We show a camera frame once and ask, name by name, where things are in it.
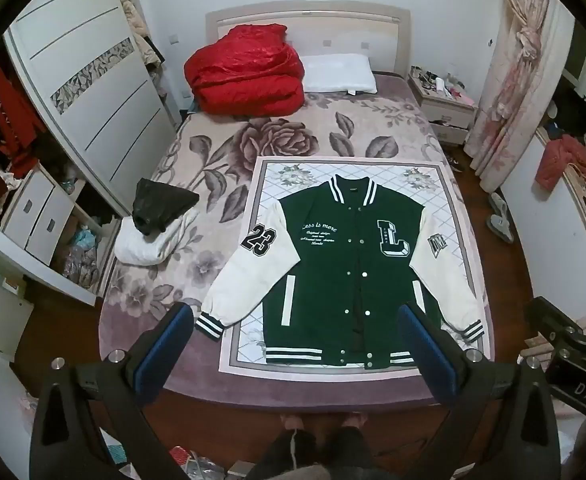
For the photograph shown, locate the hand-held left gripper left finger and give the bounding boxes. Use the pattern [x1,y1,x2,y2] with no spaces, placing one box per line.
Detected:
[29,302,196,480]

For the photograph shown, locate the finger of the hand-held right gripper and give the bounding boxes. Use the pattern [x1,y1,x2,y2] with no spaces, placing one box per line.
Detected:
[527,296,586,361]

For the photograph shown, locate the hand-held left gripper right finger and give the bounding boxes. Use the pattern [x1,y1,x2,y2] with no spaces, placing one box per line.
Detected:
[397,302,561,480]

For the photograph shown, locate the green and white varsity jacket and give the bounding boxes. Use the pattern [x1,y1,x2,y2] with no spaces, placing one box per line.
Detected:
[194,174,486,371]

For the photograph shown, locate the red hanging clothes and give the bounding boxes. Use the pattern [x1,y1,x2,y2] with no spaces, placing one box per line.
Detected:
[0,60,46,178]

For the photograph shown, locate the beige clothes pile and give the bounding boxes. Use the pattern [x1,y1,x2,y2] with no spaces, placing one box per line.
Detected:
[118,0,166,101]

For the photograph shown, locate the white desk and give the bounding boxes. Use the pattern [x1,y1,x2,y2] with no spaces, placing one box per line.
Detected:
[500,125,586,311]

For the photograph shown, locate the white folded cloth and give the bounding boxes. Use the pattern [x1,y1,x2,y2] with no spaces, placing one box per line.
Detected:
[114,207,200,266]

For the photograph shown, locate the red padded jacket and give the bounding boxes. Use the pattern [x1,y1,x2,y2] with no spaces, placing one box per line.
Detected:
[535,135,586,191]

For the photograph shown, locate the person's legs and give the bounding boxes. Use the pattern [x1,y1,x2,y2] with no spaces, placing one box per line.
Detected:
[260,411,374,480]

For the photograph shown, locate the black garment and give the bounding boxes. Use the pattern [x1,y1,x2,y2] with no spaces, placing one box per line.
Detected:
[132,177,200,236]

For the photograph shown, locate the white drawer unit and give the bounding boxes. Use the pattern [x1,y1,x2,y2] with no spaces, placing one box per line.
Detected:
[0,167,76,266]

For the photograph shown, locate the white lattice floral mat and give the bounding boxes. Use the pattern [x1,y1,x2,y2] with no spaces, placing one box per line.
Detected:
[219,158,488,383]

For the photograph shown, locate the pink floral curtain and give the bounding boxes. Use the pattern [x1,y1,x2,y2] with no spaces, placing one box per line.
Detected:
[463,0,576,193]

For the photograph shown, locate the white nightstand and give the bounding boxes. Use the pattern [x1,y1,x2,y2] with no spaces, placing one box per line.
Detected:
[407,67,476,146]

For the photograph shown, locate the mauve floral blanket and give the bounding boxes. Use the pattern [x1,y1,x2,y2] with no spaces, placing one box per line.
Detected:
[98,72,496,406]

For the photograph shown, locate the pile of small toiletries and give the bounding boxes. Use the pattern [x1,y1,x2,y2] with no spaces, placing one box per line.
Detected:
[410,66,466,98]

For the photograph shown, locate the white wardrobe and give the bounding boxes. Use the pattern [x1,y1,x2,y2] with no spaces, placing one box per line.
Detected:
[0,0,181,361]

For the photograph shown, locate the white pillow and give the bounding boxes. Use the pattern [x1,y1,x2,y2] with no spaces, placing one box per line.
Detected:
[300,53,378,96]

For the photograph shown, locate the red quilt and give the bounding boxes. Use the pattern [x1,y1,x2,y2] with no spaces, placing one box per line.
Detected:
[183,22,306,117]

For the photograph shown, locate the beige bed frame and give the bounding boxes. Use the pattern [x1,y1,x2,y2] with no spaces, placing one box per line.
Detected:
[204,0,413,81]

